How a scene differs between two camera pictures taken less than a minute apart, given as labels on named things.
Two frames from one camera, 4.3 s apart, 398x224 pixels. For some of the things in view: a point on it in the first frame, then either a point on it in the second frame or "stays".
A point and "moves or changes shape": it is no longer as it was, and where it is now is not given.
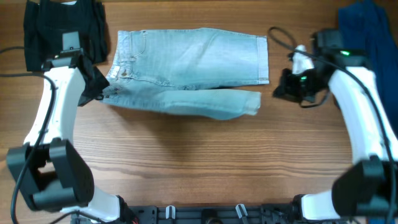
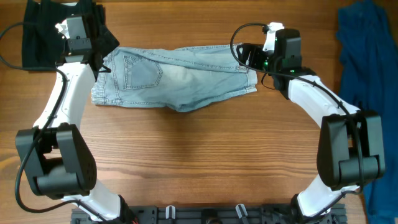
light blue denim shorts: x=201 y=72 moves or changes shape
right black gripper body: x=300 y=86 to x=264 y=60
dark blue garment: x=366 y=26 stays
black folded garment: x=45 y=21 stays
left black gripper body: x=96 y=85 to x=105 y=43
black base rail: x=270 y=213 stays
